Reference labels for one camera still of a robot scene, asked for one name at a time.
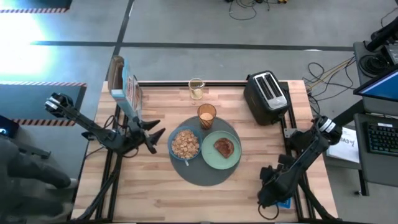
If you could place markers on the grey metal stand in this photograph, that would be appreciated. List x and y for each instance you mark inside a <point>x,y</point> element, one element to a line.
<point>34,152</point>

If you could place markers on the black cylindrical device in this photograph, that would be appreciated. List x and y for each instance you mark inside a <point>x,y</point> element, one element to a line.
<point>382,34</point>

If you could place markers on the blue bowl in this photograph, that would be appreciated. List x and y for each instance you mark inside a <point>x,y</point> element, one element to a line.
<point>170,146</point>

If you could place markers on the clear glass measuring cup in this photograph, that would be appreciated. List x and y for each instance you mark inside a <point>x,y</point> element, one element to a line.
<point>196,93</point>

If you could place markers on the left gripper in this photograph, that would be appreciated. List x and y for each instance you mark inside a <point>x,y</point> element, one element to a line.
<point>135,133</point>

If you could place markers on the grey computer desk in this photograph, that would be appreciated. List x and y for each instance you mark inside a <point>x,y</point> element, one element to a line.
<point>379,174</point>

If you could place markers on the amber glass tumbler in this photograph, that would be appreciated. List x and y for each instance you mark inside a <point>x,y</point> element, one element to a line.
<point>206,119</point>

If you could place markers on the computer monitor blue screen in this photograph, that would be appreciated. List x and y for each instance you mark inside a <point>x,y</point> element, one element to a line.
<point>382,85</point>

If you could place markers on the black two-slot toaster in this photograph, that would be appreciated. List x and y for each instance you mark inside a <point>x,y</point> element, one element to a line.
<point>261,105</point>

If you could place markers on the dark floor mat striped border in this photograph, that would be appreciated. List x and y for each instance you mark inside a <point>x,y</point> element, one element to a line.
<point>56,3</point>
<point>40,102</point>

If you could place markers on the light blue cereal box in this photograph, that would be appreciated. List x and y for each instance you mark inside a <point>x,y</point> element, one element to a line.
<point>129,90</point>

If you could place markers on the white paper sheet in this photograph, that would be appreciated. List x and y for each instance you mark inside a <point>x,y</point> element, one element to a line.
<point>345,149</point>

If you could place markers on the silver corner bracket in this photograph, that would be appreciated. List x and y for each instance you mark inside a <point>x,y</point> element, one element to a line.
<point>288,133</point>

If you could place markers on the pale green plate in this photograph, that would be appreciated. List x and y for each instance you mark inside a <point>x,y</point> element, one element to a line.
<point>230,161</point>

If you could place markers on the black device blue light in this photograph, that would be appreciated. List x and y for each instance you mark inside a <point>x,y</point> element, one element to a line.
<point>7,127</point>

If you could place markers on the round grey woven placemat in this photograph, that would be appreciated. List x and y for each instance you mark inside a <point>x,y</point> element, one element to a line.
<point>199,174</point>

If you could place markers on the brown cereal pieces heap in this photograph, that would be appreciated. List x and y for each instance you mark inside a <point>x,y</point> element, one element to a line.
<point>185,144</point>

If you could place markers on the blue plastic basket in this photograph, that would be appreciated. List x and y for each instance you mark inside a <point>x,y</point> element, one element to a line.
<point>286,203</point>

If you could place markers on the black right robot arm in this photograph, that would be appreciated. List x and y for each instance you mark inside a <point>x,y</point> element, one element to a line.
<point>311,155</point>

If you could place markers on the brown toast slice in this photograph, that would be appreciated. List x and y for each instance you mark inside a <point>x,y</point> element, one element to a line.
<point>224,147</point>

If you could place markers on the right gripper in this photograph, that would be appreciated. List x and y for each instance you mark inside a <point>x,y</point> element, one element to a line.
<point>273,193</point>

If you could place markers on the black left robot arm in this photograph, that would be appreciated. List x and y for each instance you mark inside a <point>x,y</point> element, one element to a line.
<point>93,130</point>

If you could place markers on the person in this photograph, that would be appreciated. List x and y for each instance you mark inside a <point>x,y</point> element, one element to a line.
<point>37,177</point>

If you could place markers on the black backlit keyboard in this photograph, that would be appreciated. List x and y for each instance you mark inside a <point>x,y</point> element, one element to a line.
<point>384,138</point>

